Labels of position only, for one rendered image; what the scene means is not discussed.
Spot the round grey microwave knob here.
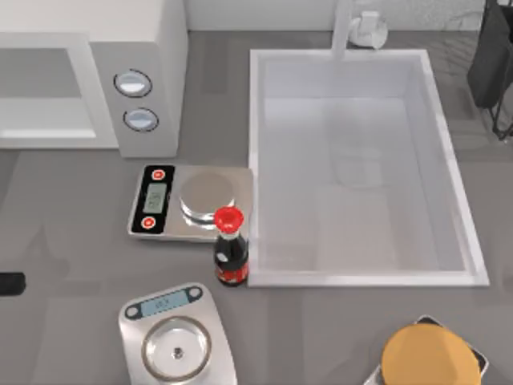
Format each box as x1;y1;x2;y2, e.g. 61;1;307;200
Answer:
123;107;160;132
113;68;153;98

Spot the white sink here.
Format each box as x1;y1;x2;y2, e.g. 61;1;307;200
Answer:
247;48;491;289

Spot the black wire rack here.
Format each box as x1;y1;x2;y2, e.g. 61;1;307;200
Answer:
467;0;513;140

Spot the tall white tap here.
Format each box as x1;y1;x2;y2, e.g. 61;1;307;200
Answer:
330;0;389;61

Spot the dark bottle with red cap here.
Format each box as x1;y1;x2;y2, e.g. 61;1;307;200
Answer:
212;205;250;288

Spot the silver scale with blue display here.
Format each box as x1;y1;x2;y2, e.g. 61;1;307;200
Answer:
118;282;238;385

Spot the pale microwave oven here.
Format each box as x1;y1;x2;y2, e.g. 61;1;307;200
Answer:
0;0;189;159

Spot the silver scale with black panel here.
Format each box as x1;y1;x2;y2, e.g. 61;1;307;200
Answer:
127;164;256;244

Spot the scale with orange round plate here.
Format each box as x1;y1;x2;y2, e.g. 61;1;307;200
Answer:
363;314;490;385

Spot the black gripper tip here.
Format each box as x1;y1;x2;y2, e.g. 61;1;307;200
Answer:
0;272;26;297

